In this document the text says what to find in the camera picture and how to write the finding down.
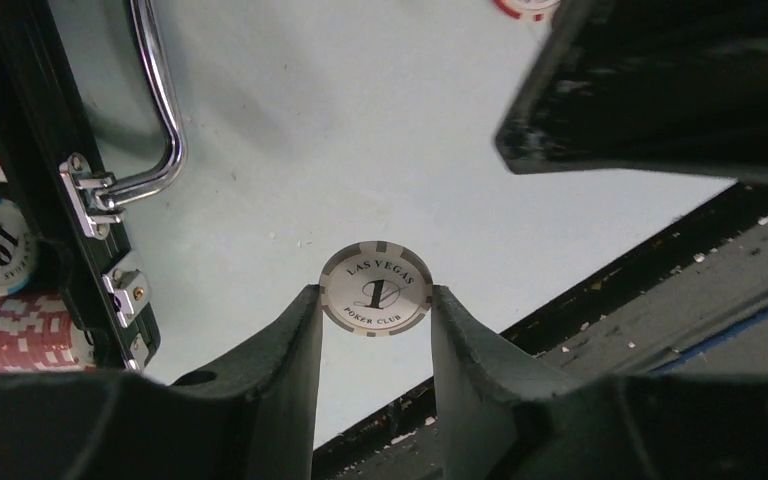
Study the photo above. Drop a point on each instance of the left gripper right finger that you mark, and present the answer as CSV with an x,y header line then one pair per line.
x,y
503,414

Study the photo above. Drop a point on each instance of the red white chip row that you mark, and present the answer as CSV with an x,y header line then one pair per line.
x,y
37,333

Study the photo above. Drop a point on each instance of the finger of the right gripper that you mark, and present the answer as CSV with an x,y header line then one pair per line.
x,y
667,86

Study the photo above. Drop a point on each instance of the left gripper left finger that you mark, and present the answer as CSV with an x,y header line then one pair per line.
x,y
248,414

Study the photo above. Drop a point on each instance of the black poker set case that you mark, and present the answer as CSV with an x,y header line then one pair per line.
x,y
72,205

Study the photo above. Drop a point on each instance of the white red chip stack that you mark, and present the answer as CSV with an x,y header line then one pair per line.
x,y
376,289

